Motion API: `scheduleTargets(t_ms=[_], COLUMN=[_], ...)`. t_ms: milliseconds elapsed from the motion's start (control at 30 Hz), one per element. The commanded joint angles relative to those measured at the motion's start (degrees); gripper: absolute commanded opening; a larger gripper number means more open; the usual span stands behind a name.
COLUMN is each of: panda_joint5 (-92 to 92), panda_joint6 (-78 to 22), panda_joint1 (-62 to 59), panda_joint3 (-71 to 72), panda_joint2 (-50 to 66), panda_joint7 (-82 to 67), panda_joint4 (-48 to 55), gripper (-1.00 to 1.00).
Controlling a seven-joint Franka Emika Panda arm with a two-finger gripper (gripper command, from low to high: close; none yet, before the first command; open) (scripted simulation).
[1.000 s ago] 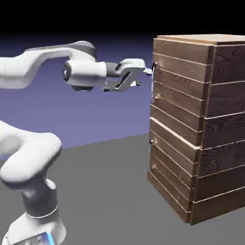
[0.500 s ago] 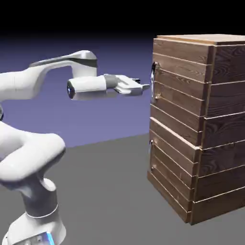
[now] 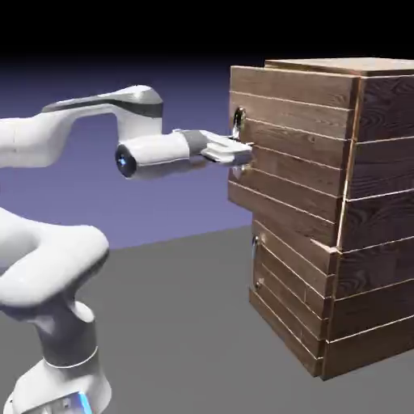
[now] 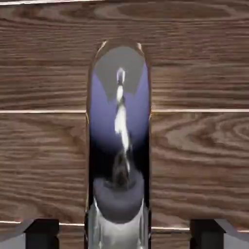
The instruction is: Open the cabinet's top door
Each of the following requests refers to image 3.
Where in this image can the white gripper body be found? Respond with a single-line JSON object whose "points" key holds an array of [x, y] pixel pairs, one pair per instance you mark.
{"points": [[226, 150]]}

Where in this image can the large wooden cabinet door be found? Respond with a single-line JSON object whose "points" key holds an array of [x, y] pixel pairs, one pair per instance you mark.
{"points": [[300, 155]]}

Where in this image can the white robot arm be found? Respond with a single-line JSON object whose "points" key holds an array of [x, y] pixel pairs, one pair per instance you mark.
{"points": [[142, 155]]}

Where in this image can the small wooden cabinet door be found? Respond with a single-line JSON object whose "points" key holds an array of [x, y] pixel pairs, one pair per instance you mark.
{"points": [[291, 291]]}

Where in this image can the dark wooden cabinet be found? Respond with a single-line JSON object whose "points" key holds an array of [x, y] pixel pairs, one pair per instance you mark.
{"points": [[378, 210]]}

